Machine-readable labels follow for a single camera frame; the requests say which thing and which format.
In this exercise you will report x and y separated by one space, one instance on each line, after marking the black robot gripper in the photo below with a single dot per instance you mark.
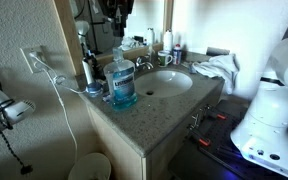
110 7

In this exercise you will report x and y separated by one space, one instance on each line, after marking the white tall spray bottle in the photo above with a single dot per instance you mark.
167 40

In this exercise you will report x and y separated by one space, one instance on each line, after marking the blue Listerine mouthwash bottle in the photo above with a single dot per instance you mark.
120 78

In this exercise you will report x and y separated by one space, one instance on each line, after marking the chrome sink faucet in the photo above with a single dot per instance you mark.
143 63

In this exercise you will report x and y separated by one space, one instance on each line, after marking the white and green mug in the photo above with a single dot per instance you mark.
164 58

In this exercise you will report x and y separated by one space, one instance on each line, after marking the white electric toothbrush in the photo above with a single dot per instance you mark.
87 71

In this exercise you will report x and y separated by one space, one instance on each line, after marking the red white spray can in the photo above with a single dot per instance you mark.
177 54

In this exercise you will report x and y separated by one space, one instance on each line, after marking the blue round toothbrush base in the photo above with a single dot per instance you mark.
94 89

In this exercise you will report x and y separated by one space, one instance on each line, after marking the white oval sink basin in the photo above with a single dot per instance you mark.
163 84

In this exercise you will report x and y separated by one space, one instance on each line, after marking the grey rolled cloth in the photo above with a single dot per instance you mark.
211 51

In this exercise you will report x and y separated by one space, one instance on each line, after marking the white crumpled towel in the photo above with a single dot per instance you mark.
223 66

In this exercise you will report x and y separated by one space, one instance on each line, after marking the grey stone vanity cabinet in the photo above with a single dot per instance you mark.
140 140

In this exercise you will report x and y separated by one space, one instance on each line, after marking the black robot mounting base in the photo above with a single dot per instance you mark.
209 153

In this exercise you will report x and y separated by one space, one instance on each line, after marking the white round trash bin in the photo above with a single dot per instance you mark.
94 166

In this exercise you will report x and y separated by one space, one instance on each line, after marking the wood framed wall mirror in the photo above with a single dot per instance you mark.
156 14

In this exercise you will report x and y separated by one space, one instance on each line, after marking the white wall power outlet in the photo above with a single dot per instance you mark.
34 56

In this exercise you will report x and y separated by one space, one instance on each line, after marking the white wall hair dryer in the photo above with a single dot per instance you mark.
12 112

